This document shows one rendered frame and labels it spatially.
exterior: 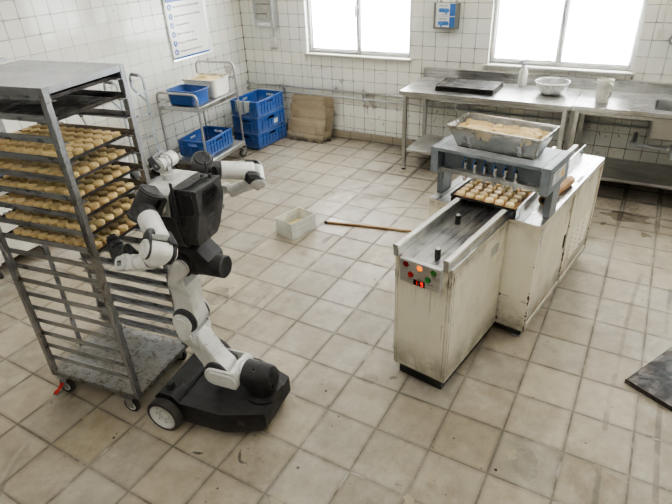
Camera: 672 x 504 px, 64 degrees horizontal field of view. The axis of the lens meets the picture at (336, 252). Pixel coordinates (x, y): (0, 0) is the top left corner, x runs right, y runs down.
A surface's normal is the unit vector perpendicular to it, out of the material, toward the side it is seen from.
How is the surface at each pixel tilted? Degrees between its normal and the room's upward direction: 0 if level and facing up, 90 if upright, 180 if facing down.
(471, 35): 90
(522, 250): 90
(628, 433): 0
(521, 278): 90
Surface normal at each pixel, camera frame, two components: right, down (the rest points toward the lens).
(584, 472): -0.04, -0.86
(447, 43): -0.49, 0.46
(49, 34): 0.87, 0.22
